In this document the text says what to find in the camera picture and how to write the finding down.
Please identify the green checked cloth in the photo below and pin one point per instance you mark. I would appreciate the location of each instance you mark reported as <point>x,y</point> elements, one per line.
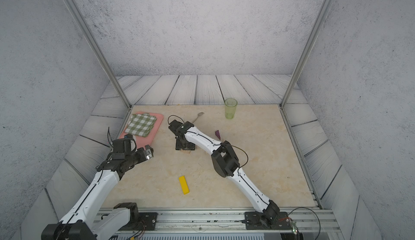
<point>141,124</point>

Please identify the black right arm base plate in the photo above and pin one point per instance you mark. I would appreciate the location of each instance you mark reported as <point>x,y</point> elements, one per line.
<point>262,221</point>

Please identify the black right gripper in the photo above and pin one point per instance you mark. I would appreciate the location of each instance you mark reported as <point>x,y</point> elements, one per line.
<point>189,147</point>

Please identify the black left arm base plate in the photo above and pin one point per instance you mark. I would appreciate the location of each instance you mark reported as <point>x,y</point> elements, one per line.
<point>147,221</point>

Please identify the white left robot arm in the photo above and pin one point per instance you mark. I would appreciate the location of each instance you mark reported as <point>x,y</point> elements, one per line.
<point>78,223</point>

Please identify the aluminium frame post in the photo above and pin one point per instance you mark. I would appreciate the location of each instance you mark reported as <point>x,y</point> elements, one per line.
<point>88,35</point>
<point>319,21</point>

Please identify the green translucent plastic cup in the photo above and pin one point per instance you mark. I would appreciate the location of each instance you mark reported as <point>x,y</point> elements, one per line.
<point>230,108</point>

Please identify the metal spoon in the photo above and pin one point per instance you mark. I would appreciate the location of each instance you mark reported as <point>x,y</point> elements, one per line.
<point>198,116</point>

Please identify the yellow long block left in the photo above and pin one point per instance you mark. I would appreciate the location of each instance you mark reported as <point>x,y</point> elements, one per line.
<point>183,184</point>

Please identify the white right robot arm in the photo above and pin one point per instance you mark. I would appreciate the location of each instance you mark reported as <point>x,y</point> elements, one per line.
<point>226,165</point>

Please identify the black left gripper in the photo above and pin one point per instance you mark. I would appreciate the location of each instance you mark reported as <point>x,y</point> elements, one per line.
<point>144,156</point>

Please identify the purple triangular block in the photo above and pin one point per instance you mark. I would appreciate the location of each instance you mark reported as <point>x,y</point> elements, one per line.
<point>217,133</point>

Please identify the right aluminium frame post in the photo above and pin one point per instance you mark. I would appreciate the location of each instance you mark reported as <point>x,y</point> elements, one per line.
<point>319,21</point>

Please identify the left aluminium frame post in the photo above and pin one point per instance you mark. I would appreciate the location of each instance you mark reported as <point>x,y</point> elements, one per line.
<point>88,35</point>

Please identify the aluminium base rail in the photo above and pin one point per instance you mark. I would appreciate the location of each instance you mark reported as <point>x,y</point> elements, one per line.
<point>307,223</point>

